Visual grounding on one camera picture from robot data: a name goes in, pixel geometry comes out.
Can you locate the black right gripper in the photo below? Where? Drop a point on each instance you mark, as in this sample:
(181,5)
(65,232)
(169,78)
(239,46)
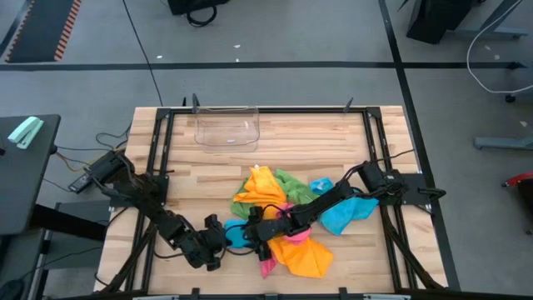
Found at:
(262,231)

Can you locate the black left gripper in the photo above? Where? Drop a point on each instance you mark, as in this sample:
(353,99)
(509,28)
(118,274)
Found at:
(208,246)

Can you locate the blue microfiber towel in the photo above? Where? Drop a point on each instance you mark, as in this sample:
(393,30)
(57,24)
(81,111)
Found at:
(237,237)
(345,214)

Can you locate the pink microfiber towel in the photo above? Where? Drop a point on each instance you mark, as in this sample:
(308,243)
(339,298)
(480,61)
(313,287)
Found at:
(267,268)
(302,238)

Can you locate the orange towel with white label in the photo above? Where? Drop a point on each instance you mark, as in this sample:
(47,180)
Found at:
(262,187)

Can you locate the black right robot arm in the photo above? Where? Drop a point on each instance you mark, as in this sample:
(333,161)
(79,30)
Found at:
(329,200)

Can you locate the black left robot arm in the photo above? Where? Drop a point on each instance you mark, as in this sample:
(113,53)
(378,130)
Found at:
(158,216)

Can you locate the orange microfiber towel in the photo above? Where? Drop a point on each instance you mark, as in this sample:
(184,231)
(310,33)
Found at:
(304,258)

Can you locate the clear plastic bin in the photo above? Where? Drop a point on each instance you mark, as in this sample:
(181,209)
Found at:
(227,129)

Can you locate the black side table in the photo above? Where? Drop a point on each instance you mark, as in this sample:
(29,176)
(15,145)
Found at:
(25,187)

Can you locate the mint green stapler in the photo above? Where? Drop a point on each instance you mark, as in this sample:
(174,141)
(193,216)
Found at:
(25,132)

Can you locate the black box on floor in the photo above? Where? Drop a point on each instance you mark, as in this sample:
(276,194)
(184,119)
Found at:
(195,5)

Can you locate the grey desk foot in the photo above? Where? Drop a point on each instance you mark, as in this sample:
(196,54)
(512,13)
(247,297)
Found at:
(504,143)

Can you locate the red object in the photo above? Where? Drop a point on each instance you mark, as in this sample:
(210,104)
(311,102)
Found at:
(520,179)

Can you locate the black mat with orange edge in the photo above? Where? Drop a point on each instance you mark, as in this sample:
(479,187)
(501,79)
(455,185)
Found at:
(41,29)

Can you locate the black computer case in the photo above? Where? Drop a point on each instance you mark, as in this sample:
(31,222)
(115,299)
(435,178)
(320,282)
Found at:
(437,16)

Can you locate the black caster wheel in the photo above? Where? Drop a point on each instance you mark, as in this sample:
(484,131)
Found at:
(510,99)

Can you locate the silver aluminium rail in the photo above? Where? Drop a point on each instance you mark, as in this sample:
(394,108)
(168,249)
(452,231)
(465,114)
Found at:
(154,297)
(387,297)

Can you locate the grey desk frame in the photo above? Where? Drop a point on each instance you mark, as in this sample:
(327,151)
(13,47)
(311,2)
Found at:
(491,31)

